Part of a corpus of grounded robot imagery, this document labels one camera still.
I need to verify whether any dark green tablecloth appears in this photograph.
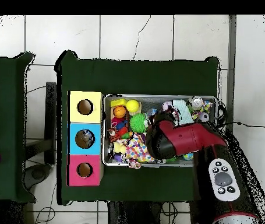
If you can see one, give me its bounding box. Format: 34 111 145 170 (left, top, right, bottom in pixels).
54 50 220 207
0 52 36 202

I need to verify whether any mint green cloth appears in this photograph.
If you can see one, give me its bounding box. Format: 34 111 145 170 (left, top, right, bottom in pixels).
171 99 195 126

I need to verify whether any wooden box with three holes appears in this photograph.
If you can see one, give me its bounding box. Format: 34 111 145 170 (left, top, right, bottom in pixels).
66 90 104 187

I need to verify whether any colourful polka dot cloth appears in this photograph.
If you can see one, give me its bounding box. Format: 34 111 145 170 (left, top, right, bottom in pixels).
124 132 157 163

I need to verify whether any black floor cable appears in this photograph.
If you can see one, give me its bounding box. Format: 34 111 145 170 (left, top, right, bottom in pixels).
217 120 265 129

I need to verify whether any large green spiky ball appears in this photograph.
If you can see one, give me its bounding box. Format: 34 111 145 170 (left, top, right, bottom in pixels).
129 113 149 134

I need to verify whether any orange basketball toy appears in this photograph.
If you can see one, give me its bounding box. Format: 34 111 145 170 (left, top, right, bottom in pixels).
112 105 127 119

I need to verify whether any silver mesh bin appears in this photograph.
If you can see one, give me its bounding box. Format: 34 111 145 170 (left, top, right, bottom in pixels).
101 93 218 168

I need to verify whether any crushed clear plastic bottle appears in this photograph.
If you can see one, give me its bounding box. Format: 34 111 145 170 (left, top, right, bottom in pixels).
82 129 95 144

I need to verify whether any crushed silver can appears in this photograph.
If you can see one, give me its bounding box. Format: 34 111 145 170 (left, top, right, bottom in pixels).
189 96 204 110

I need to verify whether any clear bottle with blue label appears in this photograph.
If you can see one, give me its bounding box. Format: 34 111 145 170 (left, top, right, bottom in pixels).
146 107 158 118

